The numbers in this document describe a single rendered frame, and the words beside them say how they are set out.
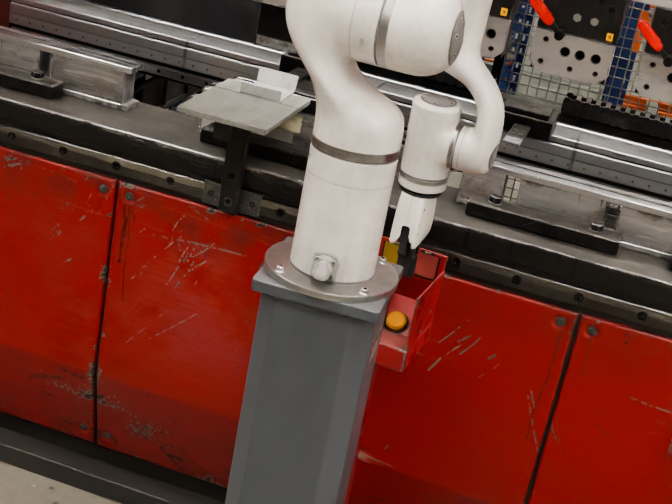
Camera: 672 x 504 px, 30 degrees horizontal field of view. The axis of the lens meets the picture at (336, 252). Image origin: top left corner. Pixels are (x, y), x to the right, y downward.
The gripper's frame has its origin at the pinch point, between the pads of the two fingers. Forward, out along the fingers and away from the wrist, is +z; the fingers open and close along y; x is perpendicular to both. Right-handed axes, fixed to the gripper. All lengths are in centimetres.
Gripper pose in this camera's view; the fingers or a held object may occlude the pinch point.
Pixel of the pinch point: (406, 264)
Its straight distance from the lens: 224.7
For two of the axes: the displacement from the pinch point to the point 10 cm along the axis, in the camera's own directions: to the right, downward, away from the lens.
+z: -1.4, 8.8, 4.6
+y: -3.8, 3.8, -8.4
